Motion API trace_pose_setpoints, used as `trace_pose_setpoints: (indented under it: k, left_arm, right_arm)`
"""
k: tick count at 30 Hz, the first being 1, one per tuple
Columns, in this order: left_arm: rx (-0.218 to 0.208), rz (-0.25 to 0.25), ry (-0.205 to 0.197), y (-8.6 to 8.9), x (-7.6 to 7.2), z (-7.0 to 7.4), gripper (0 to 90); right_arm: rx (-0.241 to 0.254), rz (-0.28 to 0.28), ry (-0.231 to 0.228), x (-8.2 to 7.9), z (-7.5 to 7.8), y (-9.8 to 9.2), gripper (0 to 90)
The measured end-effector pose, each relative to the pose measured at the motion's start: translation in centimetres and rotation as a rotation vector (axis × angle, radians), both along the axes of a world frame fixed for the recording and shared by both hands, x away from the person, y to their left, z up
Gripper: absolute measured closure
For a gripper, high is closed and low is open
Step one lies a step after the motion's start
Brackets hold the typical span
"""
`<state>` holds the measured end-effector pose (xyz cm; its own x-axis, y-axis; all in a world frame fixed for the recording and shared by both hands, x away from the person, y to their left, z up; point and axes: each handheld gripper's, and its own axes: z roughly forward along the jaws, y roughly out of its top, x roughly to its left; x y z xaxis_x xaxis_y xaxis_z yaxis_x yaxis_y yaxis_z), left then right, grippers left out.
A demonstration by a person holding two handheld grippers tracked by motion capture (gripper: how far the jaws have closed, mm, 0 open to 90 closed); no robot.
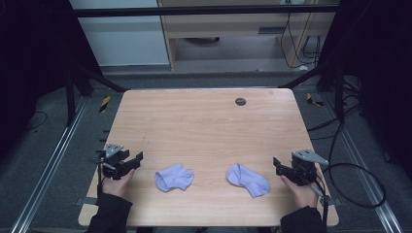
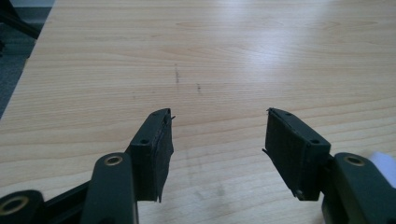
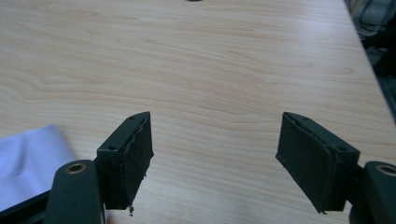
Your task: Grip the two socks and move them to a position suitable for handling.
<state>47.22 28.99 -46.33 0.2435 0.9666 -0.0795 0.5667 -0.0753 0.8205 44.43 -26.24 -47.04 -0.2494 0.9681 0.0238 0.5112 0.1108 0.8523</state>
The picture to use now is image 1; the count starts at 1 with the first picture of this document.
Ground black metal stand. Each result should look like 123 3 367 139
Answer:
279 62 347 124
63 62 129 128

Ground white cabinet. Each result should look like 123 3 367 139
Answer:
68 0 171 68

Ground yellow black striped tape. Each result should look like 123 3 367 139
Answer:
98 95 112 114
305 92 325 108

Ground aluminium floor rail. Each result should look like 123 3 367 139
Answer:
322 91 404 233
9 96 90 233

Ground wooden office desk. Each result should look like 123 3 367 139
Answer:
156 0 342 72

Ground person's left hand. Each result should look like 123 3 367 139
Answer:
101 168 137 199

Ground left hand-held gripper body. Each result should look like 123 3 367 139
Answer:
96 143 131 181

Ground hanging black desk cables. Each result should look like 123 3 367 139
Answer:
279 12 323 70

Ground hand-held gripper cable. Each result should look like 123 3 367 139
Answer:
310 181 330 227
96 159 104 198

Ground black horizontal frame bar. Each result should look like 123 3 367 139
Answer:
71 3 340 18

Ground person's right hand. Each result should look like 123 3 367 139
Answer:
280 174 321 210

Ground looped black floor cable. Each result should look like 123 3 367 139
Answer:
306 96 388 210

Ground right hand-held gripper cable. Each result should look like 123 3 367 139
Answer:
310 181 330 227

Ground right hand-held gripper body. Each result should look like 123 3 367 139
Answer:
279 148 330 187

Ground lavender ankle sock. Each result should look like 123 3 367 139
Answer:
154 163 195 193
225 163 271 199

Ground left hand-held gripper cable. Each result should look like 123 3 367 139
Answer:
96 159 104 198

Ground dark curtain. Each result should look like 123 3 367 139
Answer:
315 0 412 183
0 0 104 163

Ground thin black floor cable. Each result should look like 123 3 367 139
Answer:
24 111 49 131

